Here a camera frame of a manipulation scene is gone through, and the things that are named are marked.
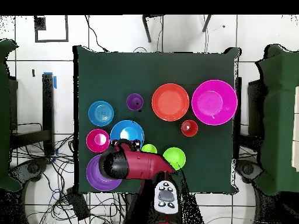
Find purple cup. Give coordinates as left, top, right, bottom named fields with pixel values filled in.
left=126, top=93, right=144, bottom=111

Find small blue bowl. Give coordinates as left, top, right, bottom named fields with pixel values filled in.
left=88, top=100, right=114, bottom=127

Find green bowl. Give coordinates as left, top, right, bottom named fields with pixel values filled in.
left=162, top=146, right=187, bottom=171

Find large pink bowl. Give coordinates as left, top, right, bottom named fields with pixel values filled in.
left=191, top=79, right=238, bottom=126

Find green covered side table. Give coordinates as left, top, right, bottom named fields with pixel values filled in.
left=255, top=44, right=299, bottom=196
left=0, top=38, right=23, bottom=192

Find orange bowl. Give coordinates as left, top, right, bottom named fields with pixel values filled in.
left=151, top=83, right=190, bottom=122

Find tangle of cables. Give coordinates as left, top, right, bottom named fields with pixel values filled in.
left=11, top=134, right=127, bottom=224

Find dark green table cloth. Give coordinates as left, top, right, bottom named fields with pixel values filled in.
left=73, top=45, right=241, bottom=195

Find green cup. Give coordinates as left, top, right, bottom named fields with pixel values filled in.
left=141, top=143, right=158, bottom=154

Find black stand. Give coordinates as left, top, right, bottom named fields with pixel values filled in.
left=10, top=72, right=57, bottom=156
left=234, top=76, right=267, bottom=152

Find white boxes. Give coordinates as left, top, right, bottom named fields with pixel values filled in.
left=291, top=86, right=299, bottom=172

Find orange cup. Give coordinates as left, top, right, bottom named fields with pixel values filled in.
left=180, top=120, right=199, bottom=138

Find black office chair base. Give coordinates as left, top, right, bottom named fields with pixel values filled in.
left=235, top=159, right=265, bottom=184
left=10, top=158, right=48, bottom=185

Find large blue bowl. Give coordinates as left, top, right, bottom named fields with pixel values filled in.
left=110, top=120, right=145, bottom=150

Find purple bowl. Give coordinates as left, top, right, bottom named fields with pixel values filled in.
left=86, top=154, right=123, bottom=192

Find small magenta bowl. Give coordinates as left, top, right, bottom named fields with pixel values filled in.
left=86, top=128, right=110, bottom=153

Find black metal leg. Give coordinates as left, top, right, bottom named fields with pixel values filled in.
left=201, top=15, right=213, bottom=33
left=142, top=15, right=165, bottom=43

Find black power adapter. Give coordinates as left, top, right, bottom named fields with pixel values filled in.
left=66, top=187, right=91, bottom=221

